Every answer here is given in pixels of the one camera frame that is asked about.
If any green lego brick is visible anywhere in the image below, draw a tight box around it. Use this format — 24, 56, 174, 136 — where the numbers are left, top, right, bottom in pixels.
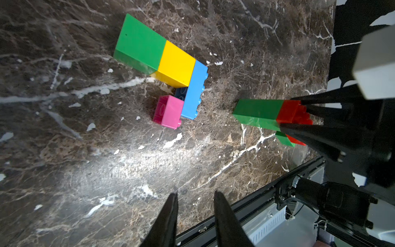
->
275, 131, 296, 147
113, 14, 167, 75
232, 99, 284, 131

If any red lego brick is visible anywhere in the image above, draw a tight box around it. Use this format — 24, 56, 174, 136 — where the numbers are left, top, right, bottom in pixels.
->
276, 100, 313, 146

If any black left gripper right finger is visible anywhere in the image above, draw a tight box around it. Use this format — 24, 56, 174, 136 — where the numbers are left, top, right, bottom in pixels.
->
214, 191, 254, 247

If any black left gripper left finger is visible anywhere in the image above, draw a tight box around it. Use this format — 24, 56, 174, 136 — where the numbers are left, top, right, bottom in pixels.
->
140, 193, 179, 247

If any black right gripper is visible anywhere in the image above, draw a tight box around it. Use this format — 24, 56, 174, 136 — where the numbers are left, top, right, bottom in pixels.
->
280, 84, 395, 204

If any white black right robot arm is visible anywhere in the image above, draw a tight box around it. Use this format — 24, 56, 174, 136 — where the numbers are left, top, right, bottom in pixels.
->
276, 84, 395, 247

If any white slotted cable duct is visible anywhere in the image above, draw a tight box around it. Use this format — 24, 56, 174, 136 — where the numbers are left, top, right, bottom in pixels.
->
242, 204, 286, 246

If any blue lego brick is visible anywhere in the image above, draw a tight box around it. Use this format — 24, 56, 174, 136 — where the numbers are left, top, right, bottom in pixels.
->
175, 61, 208, 120

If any pink lego brick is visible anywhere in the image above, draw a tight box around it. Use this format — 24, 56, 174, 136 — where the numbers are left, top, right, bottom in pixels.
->
152, 95, 184, 130

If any black front frame rail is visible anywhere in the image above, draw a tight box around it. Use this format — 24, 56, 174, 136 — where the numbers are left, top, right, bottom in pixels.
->
176, 156, 326, 247

